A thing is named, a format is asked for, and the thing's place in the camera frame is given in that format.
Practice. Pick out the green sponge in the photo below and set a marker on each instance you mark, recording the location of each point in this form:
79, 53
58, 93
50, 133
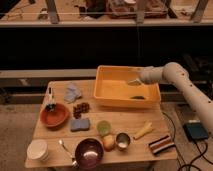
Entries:
103, 128

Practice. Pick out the crumpled light blue cloth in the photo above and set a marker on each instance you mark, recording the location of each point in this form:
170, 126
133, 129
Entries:
72, 93

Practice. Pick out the yellow plastic tub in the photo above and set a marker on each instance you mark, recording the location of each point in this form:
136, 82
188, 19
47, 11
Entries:
111, 88

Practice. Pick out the dark green item in tub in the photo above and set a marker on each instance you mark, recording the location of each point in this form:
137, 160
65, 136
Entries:
137, 97

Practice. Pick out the bunch of dark grapes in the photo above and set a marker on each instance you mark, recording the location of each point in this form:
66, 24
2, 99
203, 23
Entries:
80, 108

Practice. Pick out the purple metallic bowl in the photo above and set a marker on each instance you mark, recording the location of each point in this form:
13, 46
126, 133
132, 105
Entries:
89, 153

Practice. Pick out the metal spoon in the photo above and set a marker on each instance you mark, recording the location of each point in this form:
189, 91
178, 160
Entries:
74, 162

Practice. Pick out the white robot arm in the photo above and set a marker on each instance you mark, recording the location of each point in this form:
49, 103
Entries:
174, 74

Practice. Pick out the blue sponge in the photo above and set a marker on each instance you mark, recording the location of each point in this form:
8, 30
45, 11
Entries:
80, 125

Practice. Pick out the red yellow apple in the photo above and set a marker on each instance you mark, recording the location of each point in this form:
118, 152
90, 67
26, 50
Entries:
108, 142

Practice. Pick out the red bowl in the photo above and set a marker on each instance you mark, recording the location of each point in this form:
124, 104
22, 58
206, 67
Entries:
55, 117

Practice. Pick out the small metal cup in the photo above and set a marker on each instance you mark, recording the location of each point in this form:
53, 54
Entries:
122, 141

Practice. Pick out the striped brown white block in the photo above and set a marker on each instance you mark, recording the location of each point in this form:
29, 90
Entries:
161, 145

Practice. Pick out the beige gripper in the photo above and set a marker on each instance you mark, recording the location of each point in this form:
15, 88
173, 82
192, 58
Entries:
134, 82

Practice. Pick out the black foot pedal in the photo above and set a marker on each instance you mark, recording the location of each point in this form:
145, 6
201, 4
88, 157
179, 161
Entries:
195, 131

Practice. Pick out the stack of white bowls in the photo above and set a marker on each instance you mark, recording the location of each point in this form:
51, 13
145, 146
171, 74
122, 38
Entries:
38, 150

